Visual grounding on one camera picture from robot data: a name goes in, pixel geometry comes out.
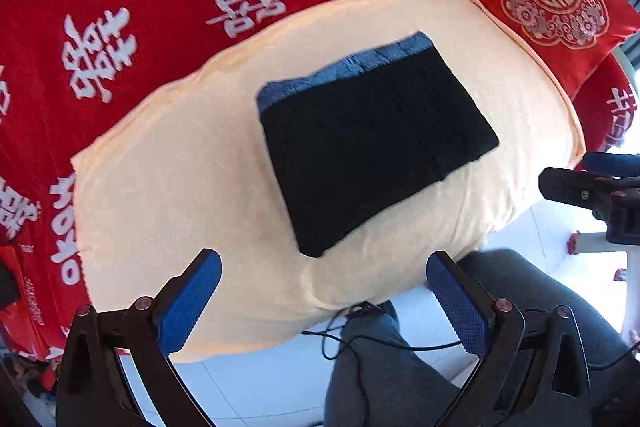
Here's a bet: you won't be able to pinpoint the person's right leg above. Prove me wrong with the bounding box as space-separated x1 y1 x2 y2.
457 249 640 427

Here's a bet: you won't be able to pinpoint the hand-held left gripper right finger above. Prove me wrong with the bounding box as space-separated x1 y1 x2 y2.
426 249 594 427

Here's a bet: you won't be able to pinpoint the person's left leg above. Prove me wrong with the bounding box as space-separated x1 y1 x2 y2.
324 301 463 427

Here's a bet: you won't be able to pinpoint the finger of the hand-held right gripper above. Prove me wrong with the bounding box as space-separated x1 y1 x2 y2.
581 151 640 180
538 167 640 212

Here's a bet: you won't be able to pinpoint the red printed blanket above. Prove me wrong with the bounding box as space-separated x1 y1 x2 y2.
0 0 638 360

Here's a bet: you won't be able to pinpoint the red plastic bag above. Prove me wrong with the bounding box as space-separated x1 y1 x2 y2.
0 245 68 360

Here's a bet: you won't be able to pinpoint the black pants with blue waistband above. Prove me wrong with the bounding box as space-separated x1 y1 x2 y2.
256 31 501 259

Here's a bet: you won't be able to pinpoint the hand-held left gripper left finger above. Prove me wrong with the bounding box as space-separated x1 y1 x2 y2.
56 248 223 427

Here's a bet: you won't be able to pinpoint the cream cushion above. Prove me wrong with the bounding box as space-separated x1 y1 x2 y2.
70 0 587 364

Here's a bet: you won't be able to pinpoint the person's leg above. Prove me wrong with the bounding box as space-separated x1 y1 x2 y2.
324 301 463 427
457 249 640 427

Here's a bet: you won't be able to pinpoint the black cable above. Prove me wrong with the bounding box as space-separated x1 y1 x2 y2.
299 301 467 427

